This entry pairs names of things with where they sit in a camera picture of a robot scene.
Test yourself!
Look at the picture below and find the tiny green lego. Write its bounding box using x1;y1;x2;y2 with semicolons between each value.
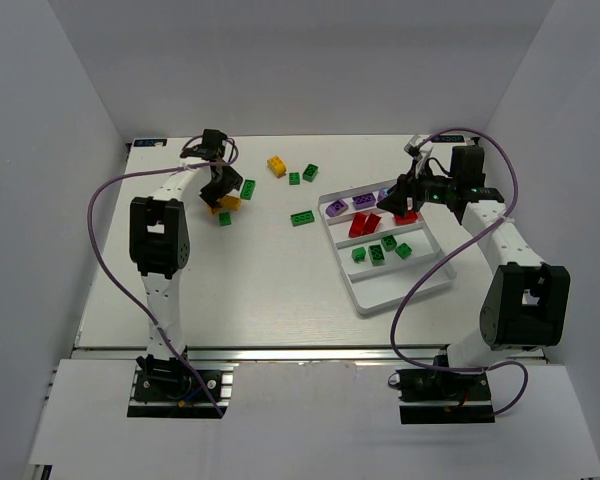
368;244;385;266

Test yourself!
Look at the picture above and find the yellow tall lego brick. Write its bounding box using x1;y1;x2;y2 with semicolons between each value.
267;156;287;178

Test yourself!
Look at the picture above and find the yellow long lego brick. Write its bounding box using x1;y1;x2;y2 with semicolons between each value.
218;195;242;211

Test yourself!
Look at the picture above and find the white divided tray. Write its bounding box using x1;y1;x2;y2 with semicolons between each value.
318;180;444;316

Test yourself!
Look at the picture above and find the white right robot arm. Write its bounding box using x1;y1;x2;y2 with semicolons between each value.
379;145;571;374

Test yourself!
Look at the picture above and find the small green lego square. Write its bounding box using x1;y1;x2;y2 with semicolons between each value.
289;172;301;185

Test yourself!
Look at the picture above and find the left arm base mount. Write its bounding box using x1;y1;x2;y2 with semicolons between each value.
127;355;230;419

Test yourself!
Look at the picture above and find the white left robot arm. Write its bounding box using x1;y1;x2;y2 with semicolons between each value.
129;164;199;400

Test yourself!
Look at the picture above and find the green lego brick top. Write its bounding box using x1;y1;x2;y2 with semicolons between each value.
302;163;319;182

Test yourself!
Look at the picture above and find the red small lego brick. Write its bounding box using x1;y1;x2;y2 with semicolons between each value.
394;211;419;226

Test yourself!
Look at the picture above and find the blue label corner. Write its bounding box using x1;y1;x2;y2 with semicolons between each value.
132;138;167;148
430;133;466;144

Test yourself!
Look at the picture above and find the blue label left corner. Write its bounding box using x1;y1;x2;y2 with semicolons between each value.
132;138;167;148

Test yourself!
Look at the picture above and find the green long lego brick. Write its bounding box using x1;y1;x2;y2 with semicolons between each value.
240;179;256;200

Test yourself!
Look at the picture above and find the green lego plate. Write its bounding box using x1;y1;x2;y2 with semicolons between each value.
290;210;315;227

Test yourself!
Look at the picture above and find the blue label right corner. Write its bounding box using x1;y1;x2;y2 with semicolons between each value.
430;133;466;144

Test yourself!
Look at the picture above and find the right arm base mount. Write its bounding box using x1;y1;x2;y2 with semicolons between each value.
387;368;495;425

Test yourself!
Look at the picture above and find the green rounded lego piece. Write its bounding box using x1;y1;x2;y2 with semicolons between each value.
351;247;367;263

